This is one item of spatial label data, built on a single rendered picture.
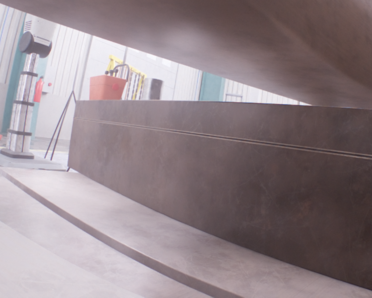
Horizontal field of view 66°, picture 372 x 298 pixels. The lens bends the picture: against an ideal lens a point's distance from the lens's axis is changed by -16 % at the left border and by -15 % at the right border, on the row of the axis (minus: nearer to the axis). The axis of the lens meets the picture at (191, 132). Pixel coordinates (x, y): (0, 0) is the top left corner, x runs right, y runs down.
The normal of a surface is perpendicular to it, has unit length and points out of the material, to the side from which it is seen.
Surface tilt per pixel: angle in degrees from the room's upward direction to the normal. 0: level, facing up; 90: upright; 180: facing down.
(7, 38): 90
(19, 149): 90
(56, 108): 90
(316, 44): 90
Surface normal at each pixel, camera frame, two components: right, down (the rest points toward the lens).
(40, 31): 0.87, 0.12
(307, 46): 0.37, 0.76
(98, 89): -0.76, 0.00
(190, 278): -0.61, -0.11
